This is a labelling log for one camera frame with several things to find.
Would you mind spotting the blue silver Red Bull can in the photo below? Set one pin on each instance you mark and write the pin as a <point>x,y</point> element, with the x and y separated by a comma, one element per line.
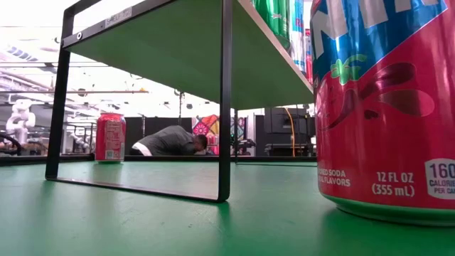
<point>298,35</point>

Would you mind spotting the green Sprite soda can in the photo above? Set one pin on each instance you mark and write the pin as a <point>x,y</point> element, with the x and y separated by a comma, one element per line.
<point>273,17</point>

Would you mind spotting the black background robot arm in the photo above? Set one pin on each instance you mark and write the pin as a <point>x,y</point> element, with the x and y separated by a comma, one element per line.
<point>246,144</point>

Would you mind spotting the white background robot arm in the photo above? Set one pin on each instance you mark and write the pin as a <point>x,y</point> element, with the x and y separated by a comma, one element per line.
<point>79,139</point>

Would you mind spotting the colourful patterned banner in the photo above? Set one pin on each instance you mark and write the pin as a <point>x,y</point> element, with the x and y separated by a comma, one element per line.
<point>208,126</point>

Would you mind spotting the black equipment cabinet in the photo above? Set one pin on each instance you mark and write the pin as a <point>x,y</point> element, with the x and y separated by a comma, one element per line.
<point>277,124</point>

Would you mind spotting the thin black stand pole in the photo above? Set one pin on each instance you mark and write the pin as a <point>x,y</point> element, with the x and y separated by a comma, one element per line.
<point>180,106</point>

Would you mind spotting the person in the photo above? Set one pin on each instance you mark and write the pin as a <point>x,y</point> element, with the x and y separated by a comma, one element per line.
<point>170,142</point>

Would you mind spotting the wooden board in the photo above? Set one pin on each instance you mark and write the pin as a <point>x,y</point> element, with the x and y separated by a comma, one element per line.
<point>177,53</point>

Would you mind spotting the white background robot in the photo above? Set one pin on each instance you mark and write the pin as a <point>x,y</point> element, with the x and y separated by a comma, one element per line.
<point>19,121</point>

